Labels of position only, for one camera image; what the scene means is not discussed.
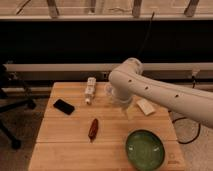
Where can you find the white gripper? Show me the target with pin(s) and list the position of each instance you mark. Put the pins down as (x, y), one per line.
(124, 110)

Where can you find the black leaning rod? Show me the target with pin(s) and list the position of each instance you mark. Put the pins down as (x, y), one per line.
(146, 35)

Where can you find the white tube bottle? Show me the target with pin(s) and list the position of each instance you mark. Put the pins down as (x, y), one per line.
(90, 90)

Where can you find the white rectangular block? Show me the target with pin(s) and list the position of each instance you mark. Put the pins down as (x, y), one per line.
(146, 107)

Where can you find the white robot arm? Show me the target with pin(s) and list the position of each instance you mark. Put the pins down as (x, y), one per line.
(127, 79)

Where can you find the black smartphone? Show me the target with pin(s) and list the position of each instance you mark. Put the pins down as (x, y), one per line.
(64, 107)

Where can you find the green glass plate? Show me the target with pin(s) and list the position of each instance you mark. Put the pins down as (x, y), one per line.
(145, 150)

